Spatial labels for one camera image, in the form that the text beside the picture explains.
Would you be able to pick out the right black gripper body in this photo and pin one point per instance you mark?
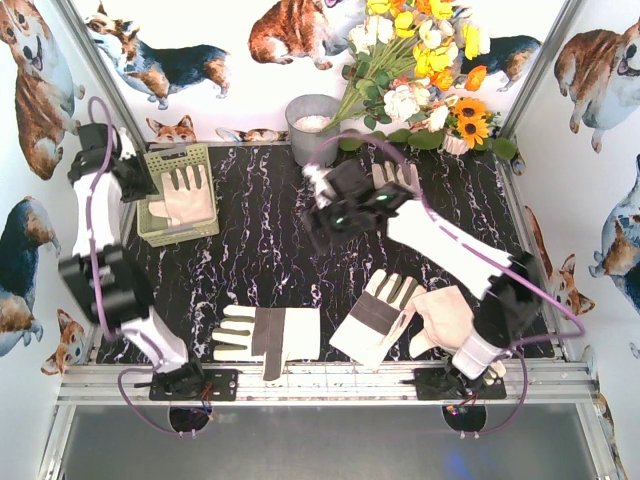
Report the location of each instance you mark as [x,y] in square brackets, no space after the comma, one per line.
[320,220]

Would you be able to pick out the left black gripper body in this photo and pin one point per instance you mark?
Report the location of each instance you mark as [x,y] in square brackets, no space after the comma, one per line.
[138,181]

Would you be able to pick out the work glove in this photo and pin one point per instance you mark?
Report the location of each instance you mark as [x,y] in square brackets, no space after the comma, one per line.
[447,320]
[187,197]
[378,318]
[271,336]
[390,172]

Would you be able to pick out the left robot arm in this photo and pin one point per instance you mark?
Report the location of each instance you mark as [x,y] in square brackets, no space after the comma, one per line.
[107,284]

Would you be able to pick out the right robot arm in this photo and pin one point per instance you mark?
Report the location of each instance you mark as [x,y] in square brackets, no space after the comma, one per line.
[496,297]

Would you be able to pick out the green plastic storage basket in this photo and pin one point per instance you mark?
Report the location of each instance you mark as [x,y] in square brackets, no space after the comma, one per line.
[156,231]

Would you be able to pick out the grey metal bucket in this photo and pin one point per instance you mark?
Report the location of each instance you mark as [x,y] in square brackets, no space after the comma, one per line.
[312,130]

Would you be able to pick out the small sunflower pot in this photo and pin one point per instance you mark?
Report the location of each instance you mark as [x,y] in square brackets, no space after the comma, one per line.
[471,122]

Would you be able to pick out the artificial flower bouquet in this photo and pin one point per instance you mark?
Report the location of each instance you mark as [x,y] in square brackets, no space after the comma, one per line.
[404,59]

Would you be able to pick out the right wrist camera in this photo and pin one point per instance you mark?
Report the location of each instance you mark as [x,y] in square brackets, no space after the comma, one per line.
[318,177]

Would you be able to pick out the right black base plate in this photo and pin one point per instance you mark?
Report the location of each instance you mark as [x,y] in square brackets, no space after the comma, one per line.
[441,384]

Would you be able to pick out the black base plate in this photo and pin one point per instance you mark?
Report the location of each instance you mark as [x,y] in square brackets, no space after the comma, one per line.
[214,384]
[441,384]

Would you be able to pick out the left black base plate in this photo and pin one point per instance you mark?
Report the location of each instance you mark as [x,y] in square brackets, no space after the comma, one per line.
[214,384]

